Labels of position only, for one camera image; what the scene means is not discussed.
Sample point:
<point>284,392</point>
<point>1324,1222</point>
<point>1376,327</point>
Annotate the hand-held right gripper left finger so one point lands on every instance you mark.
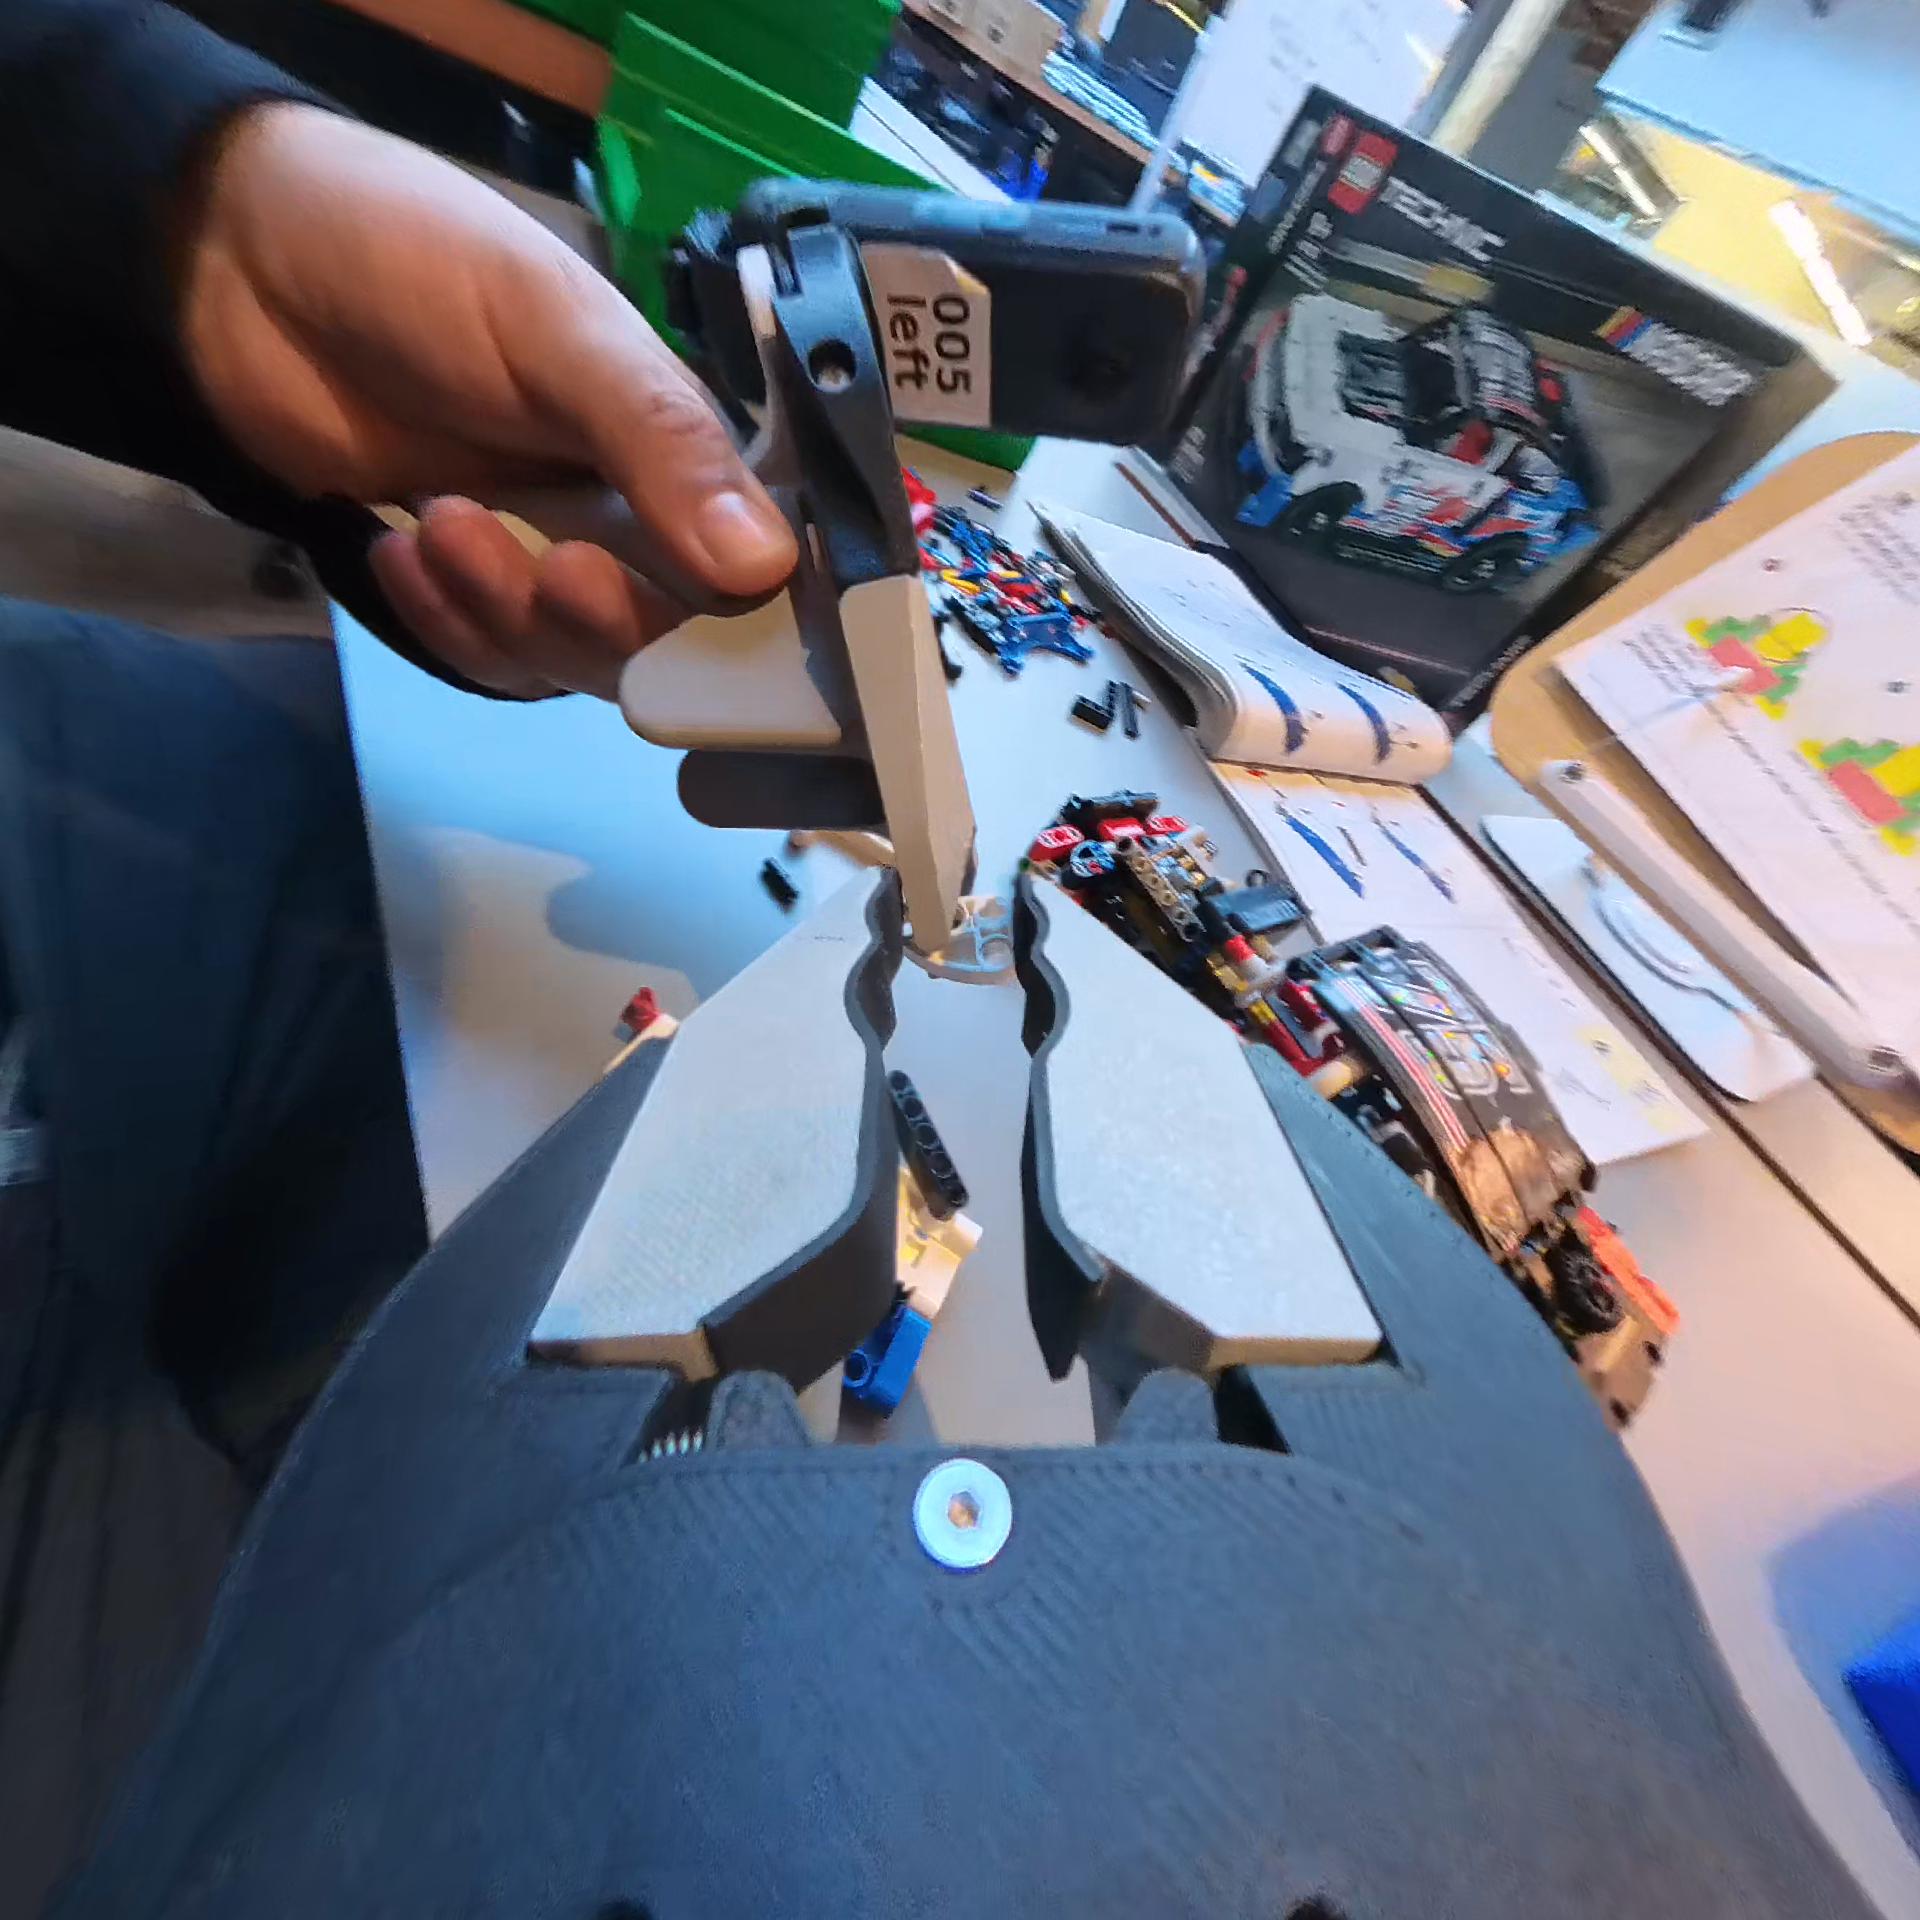
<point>718,1186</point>

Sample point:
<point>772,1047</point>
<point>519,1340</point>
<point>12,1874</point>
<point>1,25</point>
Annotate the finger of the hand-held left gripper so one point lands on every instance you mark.
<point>913,750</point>

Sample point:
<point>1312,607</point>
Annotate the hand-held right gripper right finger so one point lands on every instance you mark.
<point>1200,1199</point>

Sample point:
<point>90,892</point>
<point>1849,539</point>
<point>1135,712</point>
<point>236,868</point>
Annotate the small white curved brick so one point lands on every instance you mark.
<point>961,972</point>

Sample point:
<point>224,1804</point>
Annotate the white and blue brick subassembly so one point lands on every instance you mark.
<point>942,1245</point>

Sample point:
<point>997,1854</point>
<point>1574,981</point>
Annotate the person's left forearm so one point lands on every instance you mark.
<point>90,226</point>

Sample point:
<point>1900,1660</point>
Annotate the grey desk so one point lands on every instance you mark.
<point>495,779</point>

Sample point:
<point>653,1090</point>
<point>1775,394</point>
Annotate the person's left hand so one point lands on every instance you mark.
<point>451,346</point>

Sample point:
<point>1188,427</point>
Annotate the black angled beam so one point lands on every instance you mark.
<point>1093,714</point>

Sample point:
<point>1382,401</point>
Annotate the pile of loose toy bricks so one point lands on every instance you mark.
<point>1005,592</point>

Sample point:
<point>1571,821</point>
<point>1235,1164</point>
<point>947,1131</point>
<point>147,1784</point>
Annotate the short black pin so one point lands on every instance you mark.
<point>780,881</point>

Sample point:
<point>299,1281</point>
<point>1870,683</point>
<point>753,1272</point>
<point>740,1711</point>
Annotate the black holed beam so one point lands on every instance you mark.
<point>928,1138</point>

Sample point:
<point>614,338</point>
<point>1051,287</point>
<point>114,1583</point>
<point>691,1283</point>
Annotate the black straight beam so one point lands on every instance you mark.
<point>1131,705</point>

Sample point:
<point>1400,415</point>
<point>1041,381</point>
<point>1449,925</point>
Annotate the toy brick car model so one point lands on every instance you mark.
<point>1440,1050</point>

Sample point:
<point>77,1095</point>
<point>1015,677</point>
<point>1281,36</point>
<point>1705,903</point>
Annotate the white instruction booklet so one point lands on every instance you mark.
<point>1200,628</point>

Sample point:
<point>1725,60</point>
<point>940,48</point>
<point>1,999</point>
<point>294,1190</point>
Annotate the green plastic bin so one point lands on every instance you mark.
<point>674,164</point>

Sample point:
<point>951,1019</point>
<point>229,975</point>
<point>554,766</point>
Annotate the black toy car box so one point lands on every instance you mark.
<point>1440,433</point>

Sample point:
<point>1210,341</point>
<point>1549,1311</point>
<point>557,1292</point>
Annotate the white book stand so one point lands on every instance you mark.
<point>1648,984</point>

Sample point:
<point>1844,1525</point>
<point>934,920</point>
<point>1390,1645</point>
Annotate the person's legs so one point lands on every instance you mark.
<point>179,975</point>

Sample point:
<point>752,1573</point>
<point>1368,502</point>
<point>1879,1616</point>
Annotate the brown wooden edge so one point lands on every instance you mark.
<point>480,44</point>

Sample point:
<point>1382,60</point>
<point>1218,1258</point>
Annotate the printed instruction sheet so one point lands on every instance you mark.
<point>1678,779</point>

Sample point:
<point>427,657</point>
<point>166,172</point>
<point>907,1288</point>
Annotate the wooden board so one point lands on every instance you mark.
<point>1648,562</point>

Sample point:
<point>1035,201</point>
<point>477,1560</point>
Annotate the bright blue object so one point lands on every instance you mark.
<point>1887,1718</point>

